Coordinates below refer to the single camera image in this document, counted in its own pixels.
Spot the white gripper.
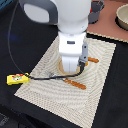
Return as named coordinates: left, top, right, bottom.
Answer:
left=58, top=32, right=88, bottom=73

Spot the large grey pot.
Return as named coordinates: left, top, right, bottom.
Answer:
left=88, top=0, right=104, bottom=24

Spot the yellow butter box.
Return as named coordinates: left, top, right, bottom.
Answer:
left=7, top=74, right=29, bottom=85

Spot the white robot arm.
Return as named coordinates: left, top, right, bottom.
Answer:
left=19, top=0, right=91, bottom=73

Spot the white woven placemat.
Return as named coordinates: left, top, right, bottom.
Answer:
left=15, top=38, right=116, bottom=128

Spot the beige bowl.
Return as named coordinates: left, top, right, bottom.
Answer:
left=116, top=4, right=128, bottom=30

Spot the black cable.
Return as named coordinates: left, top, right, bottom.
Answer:
left=7, top=3, right=86, bottom=82

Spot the knife with wooden handle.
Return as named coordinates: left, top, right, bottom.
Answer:
left=85, top=57, right=99, bottom=66

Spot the fork with wooden handle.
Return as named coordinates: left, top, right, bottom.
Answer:
left=47, top=71, right=88, bottom=91

